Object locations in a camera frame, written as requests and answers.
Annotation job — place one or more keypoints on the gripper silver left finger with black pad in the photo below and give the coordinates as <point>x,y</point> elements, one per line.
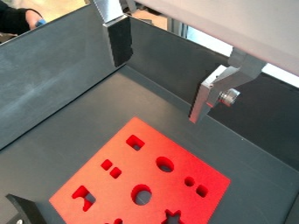
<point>116,26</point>

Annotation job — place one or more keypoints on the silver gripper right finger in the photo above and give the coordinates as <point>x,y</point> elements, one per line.
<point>219,86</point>

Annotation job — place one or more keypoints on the hand in black sleeve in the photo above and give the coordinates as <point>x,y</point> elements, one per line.
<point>34,19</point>

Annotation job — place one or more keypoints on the red shape sorter block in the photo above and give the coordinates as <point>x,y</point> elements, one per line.
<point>142,179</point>

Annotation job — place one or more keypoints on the black curved holder stand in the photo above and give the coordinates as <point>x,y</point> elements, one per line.
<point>28,213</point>

